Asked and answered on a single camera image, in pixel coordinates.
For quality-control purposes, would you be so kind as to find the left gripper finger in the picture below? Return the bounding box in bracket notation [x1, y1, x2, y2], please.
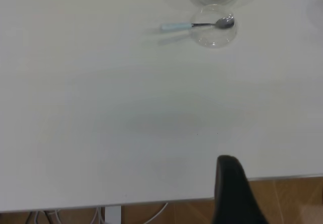
[211, 155, 268, 224]

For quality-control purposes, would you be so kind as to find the metal spoon light blue handle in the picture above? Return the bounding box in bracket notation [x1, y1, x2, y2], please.
[161, 16, 236, 32]

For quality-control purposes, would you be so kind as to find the white table leg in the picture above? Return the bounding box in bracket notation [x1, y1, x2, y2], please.
[105, 205, 122, 224]

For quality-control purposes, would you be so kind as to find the shallow clear glass dish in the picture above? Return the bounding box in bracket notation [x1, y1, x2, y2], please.
[191, 4, 238, 49]

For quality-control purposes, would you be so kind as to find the white cable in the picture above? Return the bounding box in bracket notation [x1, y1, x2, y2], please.
[90, 206, 105, 224]
[35, 210, 61, 224]
[143, 202, 169, 224]

